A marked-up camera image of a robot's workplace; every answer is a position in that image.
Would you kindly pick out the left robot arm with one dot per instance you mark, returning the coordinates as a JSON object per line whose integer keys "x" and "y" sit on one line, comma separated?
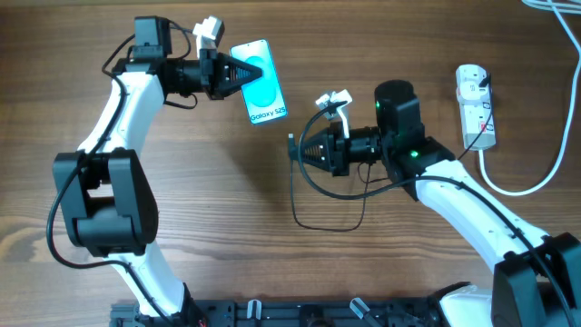
{"x": 103, "y": 194}

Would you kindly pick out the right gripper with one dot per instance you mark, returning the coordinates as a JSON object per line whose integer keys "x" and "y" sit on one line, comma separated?
{"x": 335, "y": 157}

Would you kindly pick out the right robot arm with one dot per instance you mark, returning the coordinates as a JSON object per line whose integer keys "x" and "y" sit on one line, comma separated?
{"x": 536, "y": 276}

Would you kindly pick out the white charger plug adapter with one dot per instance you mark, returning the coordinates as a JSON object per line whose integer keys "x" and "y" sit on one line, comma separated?
{"x": 470, "y": 92}

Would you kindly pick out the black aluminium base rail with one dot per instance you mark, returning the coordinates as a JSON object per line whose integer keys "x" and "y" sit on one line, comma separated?
{"x": 356, "y": 312}

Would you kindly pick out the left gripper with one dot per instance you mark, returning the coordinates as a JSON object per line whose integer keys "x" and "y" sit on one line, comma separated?
{"x": 214, "y": 68}

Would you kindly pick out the white power strip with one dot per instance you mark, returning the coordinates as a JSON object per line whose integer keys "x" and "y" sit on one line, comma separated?
{"x": 477, "y": 123}

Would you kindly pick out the Galaxy S25 smartphone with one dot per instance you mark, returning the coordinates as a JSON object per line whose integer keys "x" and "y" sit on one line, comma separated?
{"x": 263, "y": 97}

